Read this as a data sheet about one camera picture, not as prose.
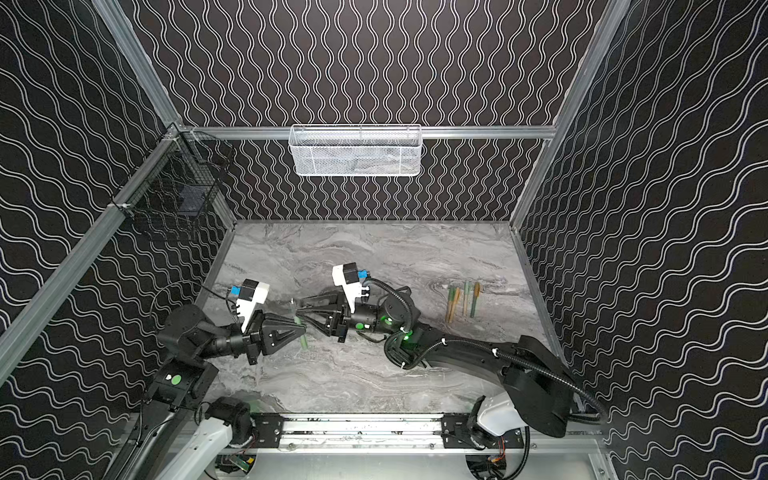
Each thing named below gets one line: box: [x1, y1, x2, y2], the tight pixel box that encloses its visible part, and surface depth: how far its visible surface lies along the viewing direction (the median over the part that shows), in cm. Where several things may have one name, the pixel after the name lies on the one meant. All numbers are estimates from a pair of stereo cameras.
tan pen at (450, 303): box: [446, 287, 455, 323], surface depth 100 cm
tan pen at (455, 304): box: [449, 287, 460, 324], surface depth 99 cm
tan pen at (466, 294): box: [463, 281, 469, 317], surface depth 100 cm
